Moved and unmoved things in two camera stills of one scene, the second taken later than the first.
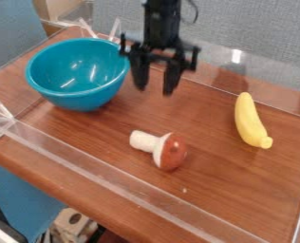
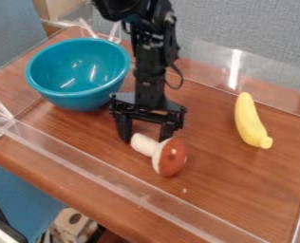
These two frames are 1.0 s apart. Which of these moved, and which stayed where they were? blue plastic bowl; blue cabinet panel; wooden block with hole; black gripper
Moved: black gripper
Stayed: blue plastic bowl; blue cabinet panel; wooden block with hole
